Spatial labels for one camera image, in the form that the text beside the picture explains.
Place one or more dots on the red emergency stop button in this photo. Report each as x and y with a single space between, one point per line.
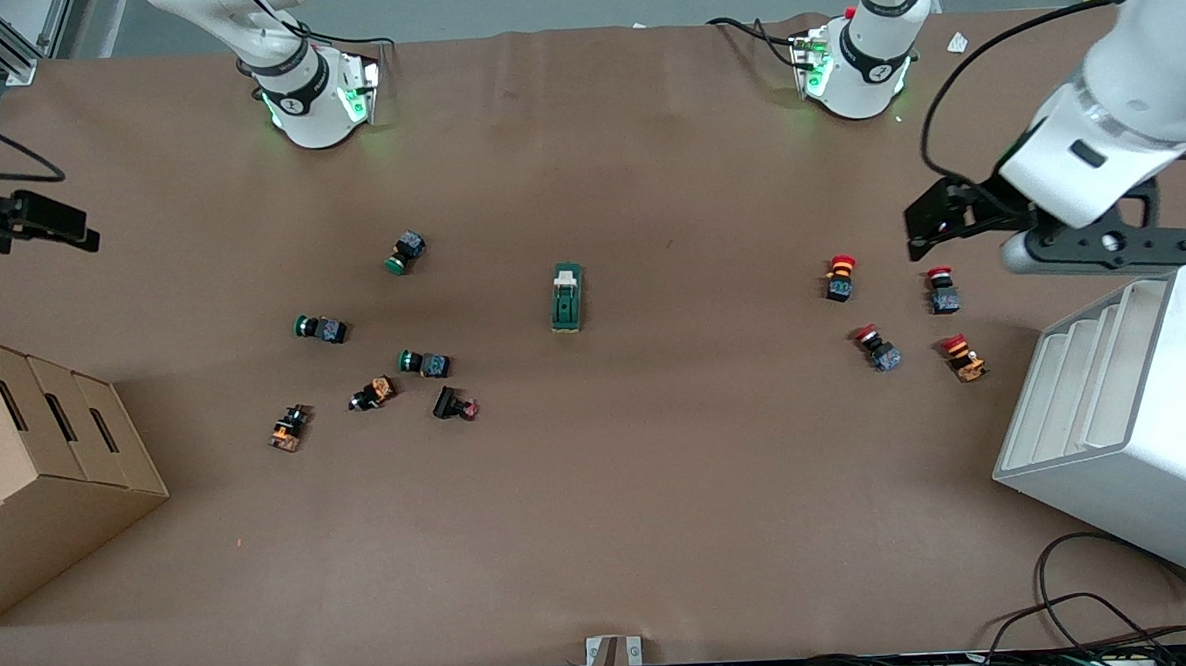
944 300
884 357

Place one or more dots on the red button orange block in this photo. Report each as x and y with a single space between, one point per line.
967 365
839 284

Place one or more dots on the green push button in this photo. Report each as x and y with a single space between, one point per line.
328 331
432 364
409 246

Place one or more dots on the black orange push button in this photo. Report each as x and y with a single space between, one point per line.
287 431
377 390

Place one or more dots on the black button red contact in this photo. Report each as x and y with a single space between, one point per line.
448 403

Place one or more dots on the brown cardboard box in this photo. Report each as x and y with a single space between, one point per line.
41 517

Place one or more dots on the metal table bracket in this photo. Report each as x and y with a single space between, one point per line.
607 663

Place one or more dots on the aluminium frame profile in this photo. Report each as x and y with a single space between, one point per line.
0 49

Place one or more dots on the white slotted rack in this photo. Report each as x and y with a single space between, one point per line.
1159 468

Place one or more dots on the white paper scrap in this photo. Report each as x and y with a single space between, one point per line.
957 43

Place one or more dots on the green load switch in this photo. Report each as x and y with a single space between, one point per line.
567 299

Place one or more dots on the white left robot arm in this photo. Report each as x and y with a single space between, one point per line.
1142 69

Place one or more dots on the brown table mat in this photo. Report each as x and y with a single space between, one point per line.
660 490

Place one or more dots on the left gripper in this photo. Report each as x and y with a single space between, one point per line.
995 209

